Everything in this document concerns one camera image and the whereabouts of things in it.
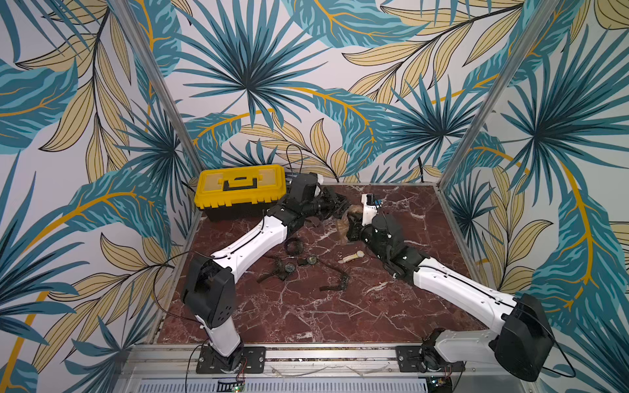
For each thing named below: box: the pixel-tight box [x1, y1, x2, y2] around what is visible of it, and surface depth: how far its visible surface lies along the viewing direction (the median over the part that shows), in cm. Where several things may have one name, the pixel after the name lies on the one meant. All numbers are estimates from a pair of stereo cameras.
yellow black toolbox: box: [194, 164, 287, 222], surface depth 97 cm
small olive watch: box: [297, 255, 319, 267], surface depth 96 cm
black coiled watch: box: [284, 238, 305, 257], surface depth 99 cm
